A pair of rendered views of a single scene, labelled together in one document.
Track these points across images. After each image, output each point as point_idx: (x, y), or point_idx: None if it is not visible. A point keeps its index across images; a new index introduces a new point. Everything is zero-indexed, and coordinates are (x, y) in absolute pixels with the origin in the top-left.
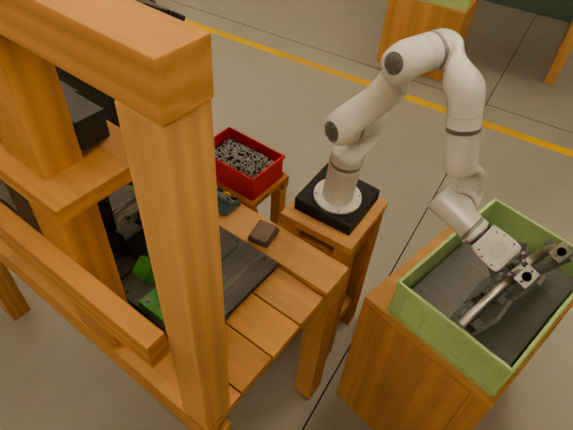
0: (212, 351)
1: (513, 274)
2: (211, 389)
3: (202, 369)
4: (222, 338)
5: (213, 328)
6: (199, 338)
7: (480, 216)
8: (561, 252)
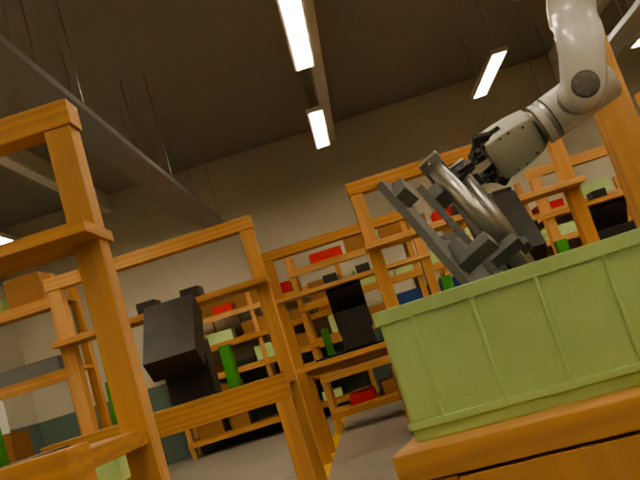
0: (610, 150)
1: (477, 173)
2: (629, 201)
3: (611, 162)
4: (611, 143)
5: (601, 123)
6: (596, 121)
7: (539, 98)
8: (438, 182)
